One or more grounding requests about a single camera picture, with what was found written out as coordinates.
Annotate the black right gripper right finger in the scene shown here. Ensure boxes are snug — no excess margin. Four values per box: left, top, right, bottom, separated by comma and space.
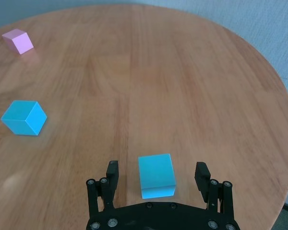
194, 162, 235, 219

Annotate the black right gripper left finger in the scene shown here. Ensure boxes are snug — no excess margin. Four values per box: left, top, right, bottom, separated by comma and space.
86, 161, 120, 220

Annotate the blue cube block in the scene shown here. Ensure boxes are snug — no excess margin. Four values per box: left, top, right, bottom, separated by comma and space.
138, 153, 178, 199
0, 100, 48, 137

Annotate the pink cube block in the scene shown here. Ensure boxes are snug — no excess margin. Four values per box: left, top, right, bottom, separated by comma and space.
1, 28, 35, 55

